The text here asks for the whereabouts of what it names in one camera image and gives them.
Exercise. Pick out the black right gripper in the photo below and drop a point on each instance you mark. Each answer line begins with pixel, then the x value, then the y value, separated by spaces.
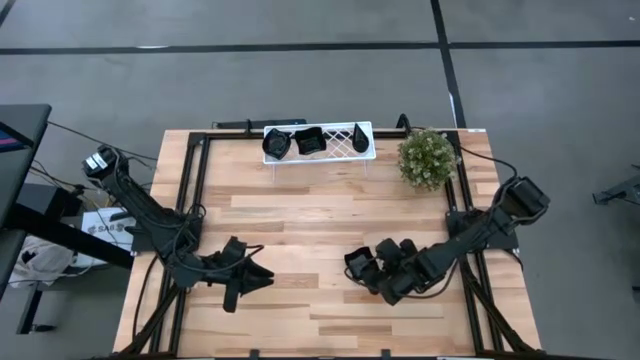
pixel 400 272

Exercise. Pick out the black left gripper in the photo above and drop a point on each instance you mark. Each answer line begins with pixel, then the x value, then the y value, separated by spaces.
pixel 232 272

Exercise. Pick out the black teardrop mini plate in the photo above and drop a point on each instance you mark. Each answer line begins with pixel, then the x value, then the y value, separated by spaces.
pixel 360 141

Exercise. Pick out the black leaf-shaped mini plate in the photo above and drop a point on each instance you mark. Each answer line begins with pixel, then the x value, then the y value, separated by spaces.
pixel 276 143

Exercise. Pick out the black square mini plate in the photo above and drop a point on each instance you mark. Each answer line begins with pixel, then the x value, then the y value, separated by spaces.
pixel 310 141

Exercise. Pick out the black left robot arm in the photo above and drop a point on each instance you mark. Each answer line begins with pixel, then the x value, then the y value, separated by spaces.
pixel 145 210

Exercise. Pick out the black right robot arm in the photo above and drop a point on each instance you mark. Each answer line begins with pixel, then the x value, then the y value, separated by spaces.
pixel 480 230

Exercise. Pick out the small black edge clamp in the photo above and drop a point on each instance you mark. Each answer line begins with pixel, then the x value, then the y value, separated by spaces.
pixel 385 355
pixel 254 355

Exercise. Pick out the green artificial potted plant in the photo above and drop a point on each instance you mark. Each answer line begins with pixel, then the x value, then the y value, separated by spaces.
pixel 427 157

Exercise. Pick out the black hook clamp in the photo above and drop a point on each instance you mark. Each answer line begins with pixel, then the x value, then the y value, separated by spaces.
pixel 400 122

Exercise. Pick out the white printed box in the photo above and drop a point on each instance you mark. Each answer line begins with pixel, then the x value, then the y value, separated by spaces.
pixel 100 227

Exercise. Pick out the black desk support beam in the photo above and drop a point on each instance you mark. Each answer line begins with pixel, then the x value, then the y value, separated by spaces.
pixel 75 240

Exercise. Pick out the white bag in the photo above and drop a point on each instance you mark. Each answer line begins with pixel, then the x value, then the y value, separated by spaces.
pixel 40 260

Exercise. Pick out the black desk foot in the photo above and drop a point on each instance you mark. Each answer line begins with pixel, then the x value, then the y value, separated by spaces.
pixel 30 310

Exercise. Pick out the dark office chair base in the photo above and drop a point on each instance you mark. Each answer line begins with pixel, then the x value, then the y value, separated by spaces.
pixel 625 192

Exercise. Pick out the black desk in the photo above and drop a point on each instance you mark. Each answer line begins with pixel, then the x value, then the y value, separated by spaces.
pixel 35 115

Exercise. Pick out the flat display screen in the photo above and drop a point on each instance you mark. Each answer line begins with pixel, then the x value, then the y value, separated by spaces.
pixel 9 142

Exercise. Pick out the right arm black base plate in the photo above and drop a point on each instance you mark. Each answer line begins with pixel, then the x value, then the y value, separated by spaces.
pixel 505 242

